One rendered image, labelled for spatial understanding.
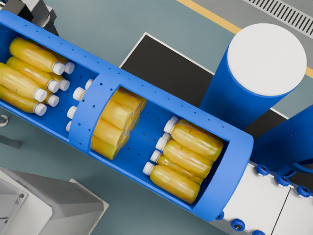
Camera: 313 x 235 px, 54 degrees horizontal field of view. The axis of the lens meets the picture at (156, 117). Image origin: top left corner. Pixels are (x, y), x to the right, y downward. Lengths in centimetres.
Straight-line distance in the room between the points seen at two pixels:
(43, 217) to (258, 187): 70
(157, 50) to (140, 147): 113
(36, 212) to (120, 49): 158
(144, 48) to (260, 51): 110
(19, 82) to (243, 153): 70
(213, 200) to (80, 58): 54
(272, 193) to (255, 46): 52
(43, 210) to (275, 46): 92
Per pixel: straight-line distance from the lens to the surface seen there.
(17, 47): 110
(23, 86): 104
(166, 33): 234
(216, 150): 92
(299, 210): 120
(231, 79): 113
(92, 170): 207
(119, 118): 89
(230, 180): 82
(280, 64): 117
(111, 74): 89
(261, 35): 120
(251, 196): 115
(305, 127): 132
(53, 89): 107
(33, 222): 93
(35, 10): 153
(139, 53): 210
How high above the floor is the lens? 202
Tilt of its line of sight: 75 degrees down
